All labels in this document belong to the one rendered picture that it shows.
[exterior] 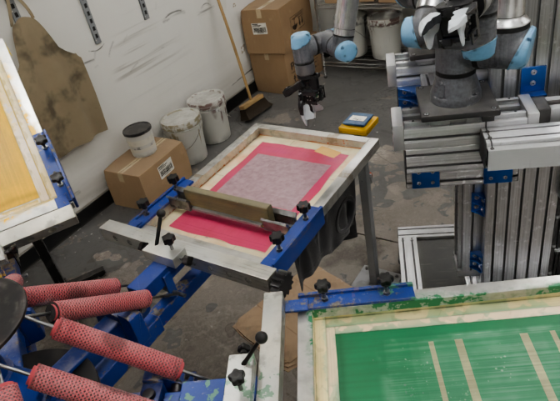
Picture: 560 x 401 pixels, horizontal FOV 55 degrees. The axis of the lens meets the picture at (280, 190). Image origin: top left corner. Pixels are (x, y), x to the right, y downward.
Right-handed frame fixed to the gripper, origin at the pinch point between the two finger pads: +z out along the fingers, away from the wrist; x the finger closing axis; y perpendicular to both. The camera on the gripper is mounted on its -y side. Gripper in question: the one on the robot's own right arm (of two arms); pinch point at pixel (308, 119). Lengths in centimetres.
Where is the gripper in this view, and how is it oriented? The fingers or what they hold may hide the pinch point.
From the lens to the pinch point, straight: 219.7
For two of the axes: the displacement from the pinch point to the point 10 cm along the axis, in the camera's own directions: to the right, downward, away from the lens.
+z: 1.7, 8.2, 5.5
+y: 8.4, 1.7, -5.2
